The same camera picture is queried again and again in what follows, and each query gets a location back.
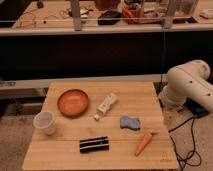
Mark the black power box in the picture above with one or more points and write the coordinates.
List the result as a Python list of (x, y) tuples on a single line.
[(196, 109)]

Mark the grey metal post left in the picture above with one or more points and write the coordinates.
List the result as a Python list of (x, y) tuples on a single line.
[(75, 8)]

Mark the grey metal post right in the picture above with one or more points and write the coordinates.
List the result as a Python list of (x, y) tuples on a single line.
[(168, 19)]

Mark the orange tool on bench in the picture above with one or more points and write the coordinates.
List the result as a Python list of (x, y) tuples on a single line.
[(131, 15)]

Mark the black striped eraser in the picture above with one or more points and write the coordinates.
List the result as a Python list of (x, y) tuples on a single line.
[(94, 144)]

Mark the orange wooden bowl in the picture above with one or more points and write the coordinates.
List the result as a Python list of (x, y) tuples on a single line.
[(73, 102)]

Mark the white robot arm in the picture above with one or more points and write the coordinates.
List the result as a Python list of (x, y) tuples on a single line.
[(188, 80)]

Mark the white plastic cup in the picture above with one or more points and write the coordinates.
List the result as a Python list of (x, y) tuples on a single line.
[(45, 122)]

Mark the grey metal post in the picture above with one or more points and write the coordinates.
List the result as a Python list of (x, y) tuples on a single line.
[(168, 19), (75, 8)]

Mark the orange toy carrot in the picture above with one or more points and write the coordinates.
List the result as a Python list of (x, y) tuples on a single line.
[(146, 139)]

